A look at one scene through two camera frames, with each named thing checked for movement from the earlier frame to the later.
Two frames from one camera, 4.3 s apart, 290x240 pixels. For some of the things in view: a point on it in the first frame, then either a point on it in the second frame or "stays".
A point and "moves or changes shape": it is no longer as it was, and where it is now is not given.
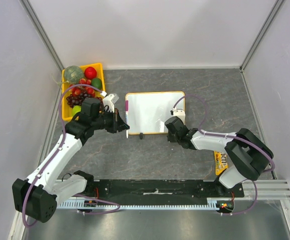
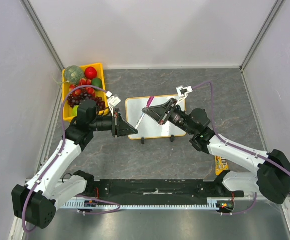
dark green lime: [97, 82] stays
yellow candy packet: [220, 161] stays
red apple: [90, 72] stays
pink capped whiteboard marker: [126, 112] to [150, 100]
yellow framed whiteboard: [149, 111] moves or changes shape
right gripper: [171, 135] to [168, 111]
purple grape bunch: [77, 100] stays
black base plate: [163, 189] stays
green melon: [73, 74] stays
